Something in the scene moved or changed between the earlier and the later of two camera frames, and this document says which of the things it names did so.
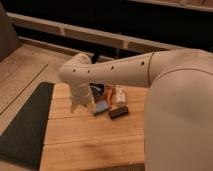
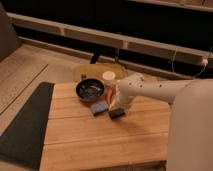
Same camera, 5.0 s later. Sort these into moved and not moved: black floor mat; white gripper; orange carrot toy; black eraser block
Moved: white gripper
Not moved: black eraser block; orange carrot toy; black floor mat
